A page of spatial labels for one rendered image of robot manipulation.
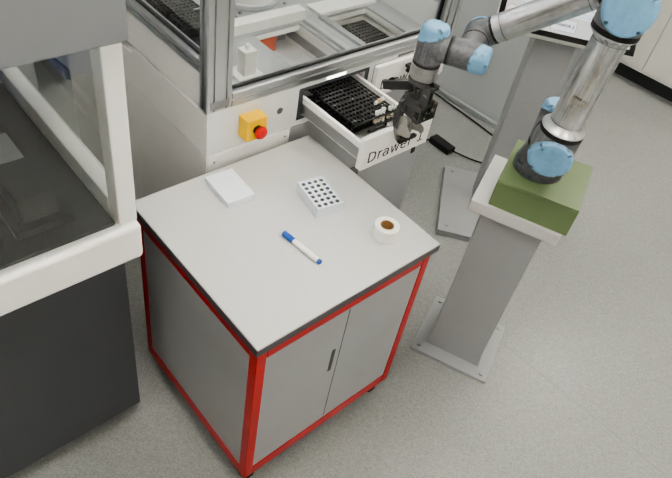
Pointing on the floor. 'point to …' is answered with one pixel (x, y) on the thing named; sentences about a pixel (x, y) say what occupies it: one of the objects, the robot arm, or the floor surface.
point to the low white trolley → (275, 298)
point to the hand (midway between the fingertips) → (400, 133)
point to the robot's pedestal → (481, 285)
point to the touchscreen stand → (504, 132)
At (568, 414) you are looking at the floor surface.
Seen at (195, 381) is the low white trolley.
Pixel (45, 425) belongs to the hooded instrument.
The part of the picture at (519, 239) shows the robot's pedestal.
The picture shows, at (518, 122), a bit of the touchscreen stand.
